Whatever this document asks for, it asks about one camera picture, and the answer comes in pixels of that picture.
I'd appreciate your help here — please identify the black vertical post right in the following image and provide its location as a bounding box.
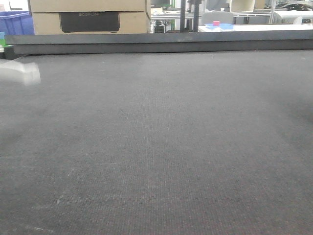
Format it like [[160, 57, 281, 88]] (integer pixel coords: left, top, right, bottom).
[[193, 0, 201, 32]]

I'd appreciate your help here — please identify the blue tray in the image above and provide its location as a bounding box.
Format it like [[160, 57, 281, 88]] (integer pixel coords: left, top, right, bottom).
[[205, 23, 234, 30]]

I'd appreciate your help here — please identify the black vertical post left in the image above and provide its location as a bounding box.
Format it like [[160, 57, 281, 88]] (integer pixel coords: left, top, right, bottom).
[[179, 0, 186, 33]]

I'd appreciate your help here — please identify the black vertical post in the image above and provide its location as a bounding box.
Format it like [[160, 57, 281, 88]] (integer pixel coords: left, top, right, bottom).
[[193, 0, 201, 32], [179, 0, 186, 33]]

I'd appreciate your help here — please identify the dark table edge rail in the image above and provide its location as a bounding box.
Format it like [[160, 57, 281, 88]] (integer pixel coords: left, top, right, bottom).
[[5, 30, 313, 55]]

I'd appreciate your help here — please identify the large cardboard box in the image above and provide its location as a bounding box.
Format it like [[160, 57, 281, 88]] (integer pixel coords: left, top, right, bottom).
[[29, 0, 151, 35]]

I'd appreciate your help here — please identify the grey chair back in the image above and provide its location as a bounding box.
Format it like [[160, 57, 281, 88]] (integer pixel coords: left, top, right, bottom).
[[200, 11, 234, 25]]

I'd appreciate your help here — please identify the blue crate left background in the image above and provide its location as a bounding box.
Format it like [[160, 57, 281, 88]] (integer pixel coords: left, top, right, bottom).
[[0, 11, 34, 35]]

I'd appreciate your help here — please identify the white background table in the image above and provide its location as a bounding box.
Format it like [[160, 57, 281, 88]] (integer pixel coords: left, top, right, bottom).
[[198, 23, 313, 32]]

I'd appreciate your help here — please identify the white plastic bin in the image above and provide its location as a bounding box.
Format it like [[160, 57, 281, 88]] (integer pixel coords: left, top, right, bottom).
[[229, 0, 255, 12]]

